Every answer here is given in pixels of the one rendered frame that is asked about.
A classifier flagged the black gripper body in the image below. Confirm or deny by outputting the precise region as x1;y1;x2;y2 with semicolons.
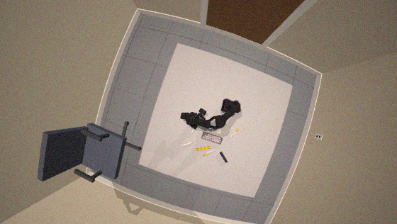
190;108;206;129

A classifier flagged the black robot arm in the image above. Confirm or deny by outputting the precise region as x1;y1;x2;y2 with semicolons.
180;100;240;130

